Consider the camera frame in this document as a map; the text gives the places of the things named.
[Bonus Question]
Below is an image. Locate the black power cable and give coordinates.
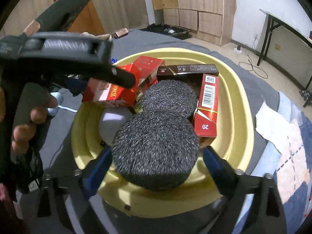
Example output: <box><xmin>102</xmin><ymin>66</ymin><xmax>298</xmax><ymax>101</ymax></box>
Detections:
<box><xmin>238</xmin><ymin>48</ymin><xmax>269</xmax><ymax>80</ymax></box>

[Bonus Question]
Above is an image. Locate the red white cigarette pack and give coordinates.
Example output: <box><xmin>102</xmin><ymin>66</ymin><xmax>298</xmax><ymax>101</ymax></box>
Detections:
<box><xmin>193</xmin><ymin>74</ymin><xmax>219</xmax><ymax>138</ymax></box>

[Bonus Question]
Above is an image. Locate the red cigarette pack barcode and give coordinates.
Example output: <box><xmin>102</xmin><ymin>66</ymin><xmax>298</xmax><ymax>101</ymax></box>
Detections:
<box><xmin>133</xmin><ymin>56</ymin><xmax>164</xmax><ymax>93</ymax></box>

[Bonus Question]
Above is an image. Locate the white power strip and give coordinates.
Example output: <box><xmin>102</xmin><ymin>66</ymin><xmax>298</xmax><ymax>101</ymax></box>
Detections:
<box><xmin>235</xmin><ymin>45</ymin><xmax>242</xmax><ymax>53</ymax></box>

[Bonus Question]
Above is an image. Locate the black folding table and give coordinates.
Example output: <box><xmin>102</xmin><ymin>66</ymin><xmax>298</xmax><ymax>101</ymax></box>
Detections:
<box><xmin>256</xmin><ymin>10</ymin><xmax>311</xmax><ymax>108</ymax></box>

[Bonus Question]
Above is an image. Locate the dark red cigarette carton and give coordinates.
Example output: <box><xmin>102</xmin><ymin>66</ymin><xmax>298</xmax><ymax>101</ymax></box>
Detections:
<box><xmin>157</xmin><ymin>64</ymin><xmax>219</xmax><ymax>95</ymax></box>

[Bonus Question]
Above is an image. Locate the tall red cigarette box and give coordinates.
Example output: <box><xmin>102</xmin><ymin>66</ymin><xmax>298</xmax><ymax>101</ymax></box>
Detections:
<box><xmin>82</xmin><ymin>63</ymin><xmax>141</xmax><ymax>107</ymax></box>

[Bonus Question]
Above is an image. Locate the grey bed sheet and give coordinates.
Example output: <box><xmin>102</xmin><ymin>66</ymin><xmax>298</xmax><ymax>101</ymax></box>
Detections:
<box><xmin>14</xmin><ymin>28</ymin><xmax>280</xmax><ymax>234</ymax></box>

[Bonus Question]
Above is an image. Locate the white green round object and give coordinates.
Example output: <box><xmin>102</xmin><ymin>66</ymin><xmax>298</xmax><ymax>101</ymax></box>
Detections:
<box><xmin>98</xmin><ymin>107</ymin><xmax>133</xmax><ymax>146</ymax></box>

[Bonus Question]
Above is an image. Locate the yellow plastic basin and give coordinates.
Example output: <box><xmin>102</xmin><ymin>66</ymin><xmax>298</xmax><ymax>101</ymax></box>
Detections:
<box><xmin>71</xmin><ymin>48</ymin><xmax>254</xmax><ymax>218</ymax></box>

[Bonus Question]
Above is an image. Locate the person's hand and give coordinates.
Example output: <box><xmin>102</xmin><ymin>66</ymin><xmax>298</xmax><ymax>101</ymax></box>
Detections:
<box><xmin>12</xmin><ymin>95</ymin><xmax>58</xmax><ymax>154</ymax></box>

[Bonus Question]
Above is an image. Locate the black foam cylinder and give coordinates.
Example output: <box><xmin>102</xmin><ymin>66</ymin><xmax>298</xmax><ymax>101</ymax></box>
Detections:
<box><xmin>112</xmin><ymin>110</ymin><xmax>200</xmax><ymax>191</ymax></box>
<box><xmin>141</xmin><ymin>80</ymin><xmax>197</xmax><ymax>119</ymax></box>

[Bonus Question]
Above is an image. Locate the wooden wardrobe cabinet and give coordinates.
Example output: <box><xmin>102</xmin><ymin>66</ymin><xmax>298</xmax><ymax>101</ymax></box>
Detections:
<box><xmin>152</xmin><ymin>0</ymin><xmax>236</xmax><ymax>46</ymax></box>

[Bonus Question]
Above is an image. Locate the black open suitcase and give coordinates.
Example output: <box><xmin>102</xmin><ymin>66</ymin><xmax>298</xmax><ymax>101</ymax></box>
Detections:
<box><xmin>141</xmin><ymin>23</ymin><xmax>192</xmax><ymax>40</ymax></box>

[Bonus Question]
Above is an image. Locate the blue white checkered rug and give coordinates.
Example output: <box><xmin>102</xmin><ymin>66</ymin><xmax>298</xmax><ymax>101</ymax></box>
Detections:
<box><xmin>246</xmin><ymin>92</ymin><xmax>311</xmax><ymax>233</ymax></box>

